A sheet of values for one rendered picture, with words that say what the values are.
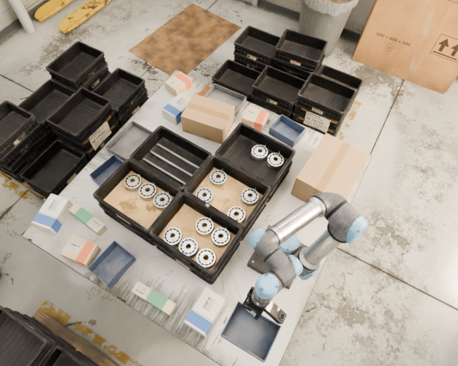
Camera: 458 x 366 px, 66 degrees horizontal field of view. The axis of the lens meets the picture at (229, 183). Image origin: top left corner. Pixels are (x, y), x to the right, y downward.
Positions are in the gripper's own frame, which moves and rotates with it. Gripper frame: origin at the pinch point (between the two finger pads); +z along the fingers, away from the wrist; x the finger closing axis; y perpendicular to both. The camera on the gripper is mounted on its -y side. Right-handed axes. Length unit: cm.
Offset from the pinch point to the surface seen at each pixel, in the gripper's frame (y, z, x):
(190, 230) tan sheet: 54, 26, -27
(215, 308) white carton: 20.1, 32.9, -0.1
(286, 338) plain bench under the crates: -17.7, 41.2, -9.0
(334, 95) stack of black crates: 30, 45, -203
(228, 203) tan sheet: 44, 24, -52
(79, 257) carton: 97, 36, 16
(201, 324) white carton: 22.3, 33.8, 9.7
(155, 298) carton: 50, 37, 11
